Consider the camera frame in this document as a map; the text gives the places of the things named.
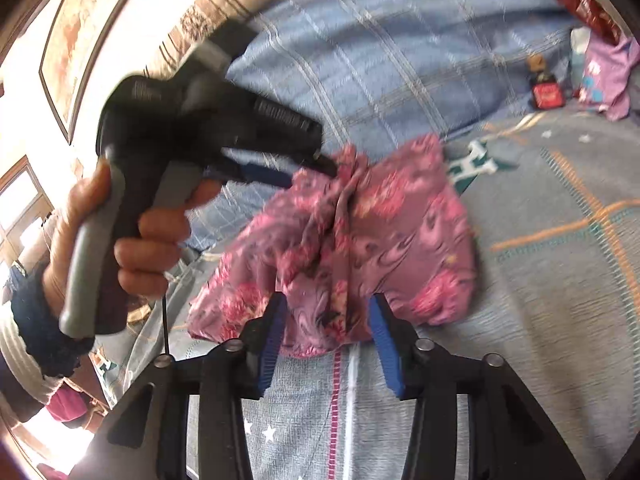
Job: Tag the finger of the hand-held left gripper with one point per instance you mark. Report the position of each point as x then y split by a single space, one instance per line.
265 176
325 165

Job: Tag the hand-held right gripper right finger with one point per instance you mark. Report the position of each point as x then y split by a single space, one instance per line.
392 355

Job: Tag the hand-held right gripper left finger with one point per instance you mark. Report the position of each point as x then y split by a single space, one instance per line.
272 345

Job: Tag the pink floral garment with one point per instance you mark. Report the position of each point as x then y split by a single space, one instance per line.
400 220

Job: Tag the person's left forearm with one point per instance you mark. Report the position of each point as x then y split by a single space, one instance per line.
40 330

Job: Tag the person's left hand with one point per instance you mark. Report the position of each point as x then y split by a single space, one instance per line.
150 255

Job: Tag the blue plaid quilt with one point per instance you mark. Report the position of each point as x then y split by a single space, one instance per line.
400 35

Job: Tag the wooden framed window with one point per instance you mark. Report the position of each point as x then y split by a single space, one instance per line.
20 195

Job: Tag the magenta cloth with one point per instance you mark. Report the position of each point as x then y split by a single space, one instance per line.
67 405

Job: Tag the dark bottle with red label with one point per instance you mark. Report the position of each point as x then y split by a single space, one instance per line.
546 92

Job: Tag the pale blue container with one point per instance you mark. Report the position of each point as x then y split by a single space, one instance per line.
577 60

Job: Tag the purple printed garment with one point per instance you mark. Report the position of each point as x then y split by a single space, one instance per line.
607 75

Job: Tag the dark red cloth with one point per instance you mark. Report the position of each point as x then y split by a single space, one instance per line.
590 10

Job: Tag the framed wall picture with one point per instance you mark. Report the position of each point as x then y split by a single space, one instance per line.
85 35

